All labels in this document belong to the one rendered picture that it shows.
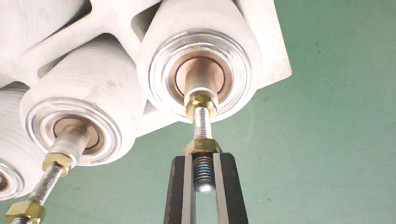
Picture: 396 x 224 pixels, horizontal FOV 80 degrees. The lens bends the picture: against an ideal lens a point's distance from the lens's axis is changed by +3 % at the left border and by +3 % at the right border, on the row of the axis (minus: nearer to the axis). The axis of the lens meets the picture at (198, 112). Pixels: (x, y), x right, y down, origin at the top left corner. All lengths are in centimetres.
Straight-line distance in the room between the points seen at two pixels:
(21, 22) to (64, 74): 5
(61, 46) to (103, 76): 7
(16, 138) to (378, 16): 53
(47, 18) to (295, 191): 71
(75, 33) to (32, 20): 6
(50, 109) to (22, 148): 8
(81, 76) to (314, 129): 51
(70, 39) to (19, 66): 7
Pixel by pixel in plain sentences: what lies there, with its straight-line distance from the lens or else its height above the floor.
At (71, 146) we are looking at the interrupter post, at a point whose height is 27.
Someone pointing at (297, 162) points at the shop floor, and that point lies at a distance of 67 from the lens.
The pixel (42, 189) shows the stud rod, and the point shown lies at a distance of 19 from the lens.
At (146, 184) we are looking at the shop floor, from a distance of 70.
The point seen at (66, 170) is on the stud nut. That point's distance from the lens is 20.
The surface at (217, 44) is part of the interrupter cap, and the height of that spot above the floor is 25.
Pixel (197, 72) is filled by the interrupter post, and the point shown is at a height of 26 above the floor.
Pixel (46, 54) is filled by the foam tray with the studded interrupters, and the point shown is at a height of 18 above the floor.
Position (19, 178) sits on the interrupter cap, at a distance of 29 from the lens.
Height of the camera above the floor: 40
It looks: 53 degrees down
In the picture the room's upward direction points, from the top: 178 degrees clockwise
